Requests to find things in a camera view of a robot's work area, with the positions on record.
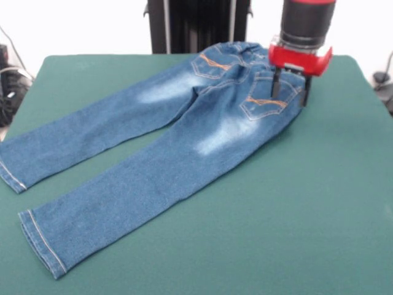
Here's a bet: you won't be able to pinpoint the dark green table cloth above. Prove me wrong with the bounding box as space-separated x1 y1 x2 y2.
0 53 393 295

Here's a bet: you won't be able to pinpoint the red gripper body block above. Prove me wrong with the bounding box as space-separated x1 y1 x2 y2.
267 35 334 77

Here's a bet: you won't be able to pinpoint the blue denim jeans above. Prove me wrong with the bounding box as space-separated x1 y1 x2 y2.
0 41 309 280

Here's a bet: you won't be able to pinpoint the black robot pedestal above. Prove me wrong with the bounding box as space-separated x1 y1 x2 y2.
143 0 254 55

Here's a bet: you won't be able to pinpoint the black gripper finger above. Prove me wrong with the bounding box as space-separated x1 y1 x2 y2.
271 66 282 98
300 75 313 108

